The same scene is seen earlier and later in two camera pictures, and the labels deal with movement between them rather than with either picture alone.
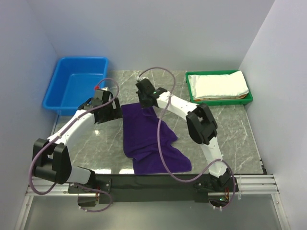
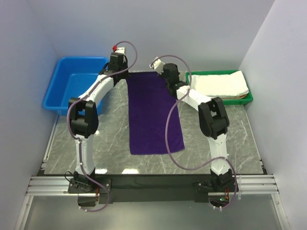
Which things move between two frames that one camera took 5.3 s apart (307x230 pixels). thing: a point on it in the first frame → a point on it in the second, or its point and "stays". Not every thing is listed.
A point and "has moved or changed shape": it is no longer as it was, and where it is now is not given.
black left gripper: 116,113 → 125,75
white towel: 219,84 stays
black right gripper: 143,105 → 163,73
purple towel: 149,141 has moved or changed shape
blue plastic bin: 74,82 stays
